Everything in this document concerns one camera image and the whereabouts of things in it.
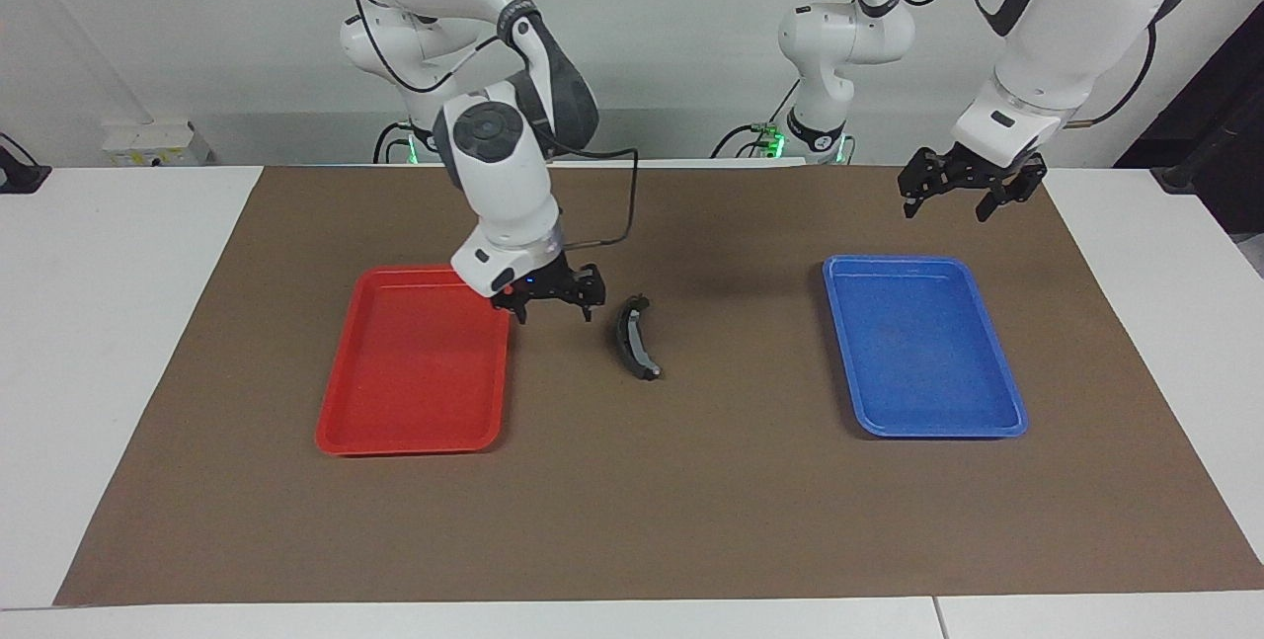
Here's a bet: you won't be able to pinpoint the curved dark brake shoe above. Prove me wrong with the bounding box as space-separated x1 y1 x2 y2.
614 293 663 383

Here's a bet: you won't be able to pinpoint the red plastic tray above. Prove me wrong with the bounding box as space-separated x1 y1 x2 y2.
314 264 514 457

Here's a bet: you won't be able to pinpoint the blue plastic tray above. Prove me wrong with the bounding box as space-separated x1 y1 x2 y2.
823 255 1030 439

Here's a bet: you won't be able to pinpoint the brown table mat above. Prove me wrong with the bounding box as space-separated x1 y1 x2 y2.
54 165 1264 607

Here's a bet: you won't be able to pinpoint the dark cabinet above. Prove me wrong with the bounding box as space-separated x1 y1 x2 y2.
1114 2 1264 275

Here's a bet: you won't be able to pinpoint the white box yellow label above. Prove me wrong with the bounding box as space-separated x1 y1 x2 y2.
102 120 213 168

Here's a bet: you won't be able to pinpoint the black table clamp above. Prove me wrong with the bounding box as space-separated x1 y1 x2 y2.
0 133 52 194

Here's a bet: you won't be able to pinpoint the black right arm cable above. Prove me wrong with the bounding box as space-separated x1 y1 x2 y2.
306 0 640 250

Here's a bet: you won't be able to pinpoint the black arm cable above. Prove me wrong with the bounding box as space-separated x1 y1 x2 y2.
879 0 1158 126
306 0 640 250

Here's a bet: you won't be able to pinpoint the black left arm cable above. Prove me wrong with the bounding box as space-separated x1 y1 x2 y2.
879 0 1158 126

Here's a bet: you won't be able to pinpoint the black left base cables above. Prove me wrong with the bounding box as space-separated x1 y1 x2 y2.
711 76 801 161

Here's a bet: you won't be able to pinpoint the black base cables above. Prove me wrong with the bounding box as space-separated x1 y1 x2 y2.
711 76 801 161
373 120 416 164

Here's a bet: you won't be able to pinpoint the black right base cables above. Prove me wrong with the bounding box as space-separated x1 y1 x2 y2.
373 120 416 164

